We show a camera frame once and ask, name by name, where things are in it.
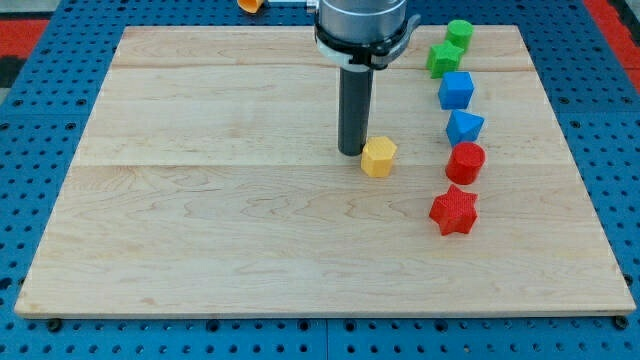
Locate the yellow hexagon block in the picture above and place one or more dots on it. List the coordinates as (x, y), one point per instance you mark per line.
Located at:
(378, 156)

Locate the blue cube block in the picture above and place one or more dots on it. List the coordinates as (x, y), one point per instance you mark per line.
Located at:
(456, 90)

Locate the red star block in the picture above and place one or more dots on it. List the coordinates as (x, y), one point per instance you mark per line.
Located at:
(454, 211)

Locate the light wooden board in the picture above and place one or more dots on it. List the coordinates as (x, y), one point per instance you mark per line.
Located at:
(208, 184)

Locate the red cylinder block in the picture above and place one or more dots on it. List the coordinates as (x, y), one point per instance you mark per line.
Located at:
(465, 162)

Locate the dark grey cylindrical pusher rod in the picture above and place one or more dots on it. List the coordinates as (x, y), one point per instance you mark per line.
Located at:
(355, 91)

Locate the orange block at top edge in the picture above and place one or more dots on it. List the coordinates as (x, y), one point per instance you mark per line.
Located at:
(250, 6)

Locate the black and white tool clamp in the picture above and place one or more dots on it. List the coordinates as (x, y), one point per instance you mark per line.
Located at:
(366, 56)

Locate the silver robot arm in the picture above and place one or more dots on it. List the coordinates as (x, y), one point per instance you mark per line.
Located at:
(361, 37)

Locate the green cylinder block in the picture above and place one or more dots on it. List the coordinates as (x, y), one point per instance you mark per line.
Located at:
(459, 32)

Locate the blue triangle block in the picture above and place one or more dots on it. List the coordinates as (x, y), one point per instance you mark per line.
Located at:
(463, 127)

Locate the green star block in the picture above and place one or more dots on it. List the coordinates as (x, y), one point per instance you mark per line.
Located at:
(442, 58)

